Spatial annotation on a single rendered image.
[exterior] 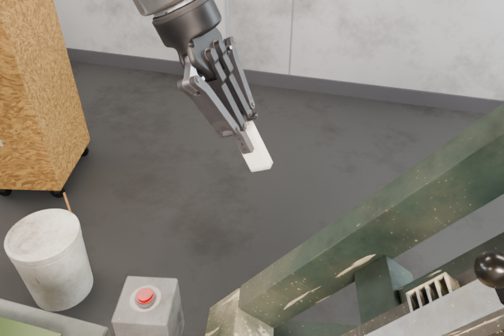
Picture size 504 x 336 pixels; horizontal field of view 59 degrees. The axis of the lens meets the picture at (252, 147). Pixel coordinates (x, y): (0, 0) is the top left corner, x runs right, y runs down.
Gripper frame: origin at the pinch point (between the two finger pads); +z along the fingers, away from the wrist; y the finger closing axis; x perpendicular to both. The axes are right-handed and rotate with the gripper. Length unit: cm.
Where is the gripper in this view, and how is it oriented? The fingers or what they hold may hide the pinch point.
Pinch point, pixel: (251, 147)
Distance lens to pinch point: 58.9
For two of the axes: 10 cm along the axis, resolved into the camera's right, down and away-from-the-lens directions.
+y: 3.1, -5.7, 7.6
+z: 4.1, 8.1, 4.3
